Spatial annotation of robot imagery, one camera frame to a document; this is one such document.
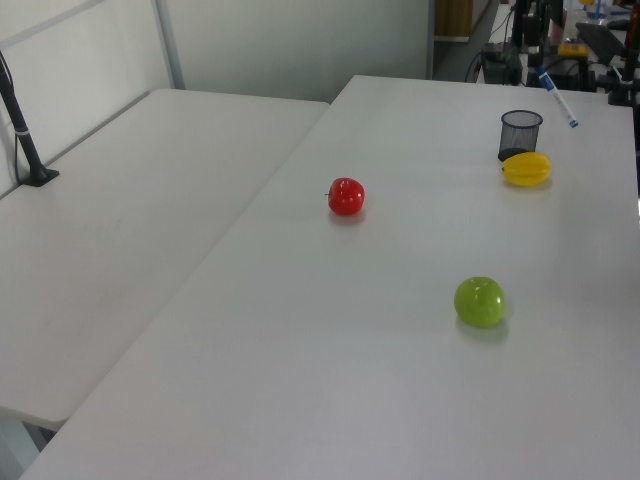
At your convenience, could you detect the green toy apple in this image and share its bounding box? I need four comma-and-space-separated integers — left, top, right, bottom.
453, 276, 507, 329

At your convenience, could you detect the red toy apple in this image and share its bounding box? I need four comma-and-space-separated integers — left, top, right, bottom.
324, 176, 366, 217

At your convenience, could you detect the black slanted panel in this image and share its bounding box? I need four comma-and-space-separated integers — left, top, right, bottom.
574, 21, 627, 65

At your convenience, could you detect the white side table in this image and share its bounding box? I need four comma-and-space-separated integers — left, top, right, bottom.
0, 88, 331, 432

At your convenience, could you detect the black pole with base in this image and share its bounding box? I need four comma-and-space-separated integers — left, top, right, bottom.
0, 49, 60, 189

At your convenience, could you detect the black stand with white band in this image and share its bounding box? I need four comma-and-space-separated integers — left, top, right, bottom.
607, 0, 640, 107

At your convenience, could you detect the yellow toy starfruit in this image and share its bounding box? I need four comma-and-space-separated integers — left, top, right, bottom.
501, 152, 553, 189

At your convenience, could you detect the grey partition frame post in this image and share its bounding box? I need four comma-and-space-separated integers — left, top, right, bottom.
153, 0, 187, 92

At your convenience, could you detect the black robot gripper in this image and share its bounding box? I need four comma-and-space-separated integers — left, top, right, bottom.
520, 12, 546, 71

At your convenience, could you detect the blue white marker pen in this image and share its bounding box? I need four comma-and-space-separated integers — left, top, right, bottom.
535, 66, 580, 129

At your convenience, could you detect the black mesh pen cup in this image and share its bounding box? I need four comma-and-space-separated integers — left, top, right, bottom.
497, 109, 544, 164

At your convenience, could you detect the wooden cabinet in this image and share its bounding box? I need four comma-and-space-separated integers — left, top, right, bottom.
433, 0, 474, 41

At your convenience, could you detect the black electronics box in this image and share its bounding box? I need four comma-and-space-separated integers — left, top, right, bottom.
480, 42, 522, 85

